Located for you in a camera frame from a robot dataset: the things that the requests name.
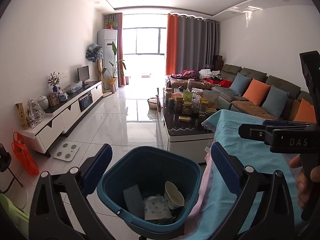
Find orange grey curtain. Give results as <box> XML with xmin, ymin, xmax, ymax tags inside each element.
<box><xmin>165</xmin><ymin>14</ymin><xmax>220</xmax><ymax>75</ymax></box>

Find tall potted plant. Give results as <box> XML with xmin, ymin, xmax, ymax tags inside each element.
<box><xmin>103</xmin><ymin>41</ymin><xmax>126</xmax><ymax>94</ymax></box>

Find small black monitor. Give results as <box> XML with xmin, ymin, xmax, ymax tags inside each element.
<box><xmin>77</xmin><ymin>66</ymin><xmax>89</xmax><ymax>86</ymax></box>

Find blue cushion left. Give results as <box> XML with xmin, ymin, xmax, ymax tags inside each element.
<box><xmin>230</xmin><ymin>73</ymin><xmax>251</xmax><ymax>96</ymax></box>

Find white blue paper cup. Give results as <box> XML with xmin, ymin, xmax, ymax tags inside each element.
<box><xmin>164</xmin><ymin>181</ymin><xmax>185</xmax><ymax>210</ymax></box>

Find teal trash bin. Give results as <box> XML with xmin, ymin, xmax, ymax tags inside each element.
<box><xmin>97</xmin><ymin>146</ymin><xmax>202</xmax><ymax>239</ymax></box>

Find orange cushion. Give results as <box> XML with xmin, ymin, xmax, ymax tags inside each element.
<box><xmin>243</xmin><ymin>79</ymin><xmax>271</xmax><ymax>106</ymax></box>
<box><xmin>294</xmin><ymin>99</ymin><xmax>316</xmax><ymax>124</ymax></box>

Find orange plastic bag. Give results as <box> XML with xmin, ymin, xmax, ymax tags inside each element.
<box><xmin>11</xmin><ymin>132</ymin><xmax>39</xmax><ymax>176</ymax></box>

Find right hand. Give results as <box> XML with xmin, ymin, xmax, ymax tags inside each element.
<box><xmin>289</xmin><ymin>155</ymin><xmax>320</xmax><ymax>208</ymax></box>

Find white standing air conditioner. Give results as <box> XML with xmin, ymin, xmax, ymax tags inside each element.
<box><xmin>97</xmin><ymin>29</ymin><xmax>118</xmax><ymax>90</ymax></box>

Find orange cushion far right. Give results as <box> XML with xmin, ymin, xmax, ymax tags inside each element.
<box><xmin>294</xmin><ymin>99</ymin><xmax>316</xmax><ymax>124</ymax></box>

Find green sectional sofa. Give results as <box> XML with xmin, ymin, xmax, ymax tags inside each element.
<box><xmin>169</xmin><ymin>64</ymin><xmax>313</xmax><ymax>121</ymax></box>

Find blue cushion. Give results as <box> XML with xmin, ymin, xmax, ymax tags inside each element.
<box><xmin>262</xmin><ymin>85</ymin><xmax>289</xmax><ymax>118</ymax></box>
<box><xmin>230</xmin><ymin>73</ymin><xmax>251</xmax><ymax>96</ymax></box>

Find white bathroom scale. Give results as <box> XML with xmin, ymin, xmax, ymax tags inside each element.
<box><xmin>53</xmin><ymin>142</ymin><xmax>80</xmax><ymax>162</ymax></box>

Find white tv cabinet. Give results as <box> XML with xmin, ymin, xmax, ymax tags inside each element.
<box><xmin>20</xmin><ymin>81</ymin><xmax>103</xmax><ymax>155</ymax></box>

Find glass coffee table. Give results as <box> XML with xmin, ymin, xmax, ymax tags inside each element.
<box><xmin>156</xmin><ymin>88</ymin><xmax>214</xmax><ymax>165</ymax></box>

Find blue cushion right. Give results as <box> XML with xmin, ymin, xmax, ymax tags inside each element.
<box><xmin>262</xmin><ymin>85</ymin><xmax>289</xmax><ymax>118</ymax></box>

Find orange cushion left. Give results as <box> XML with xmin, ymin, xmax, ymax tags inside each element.
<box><xmin>243</xmin><ymin>79</ymin><xmax>271</xmax><ymax>106</ymax></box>

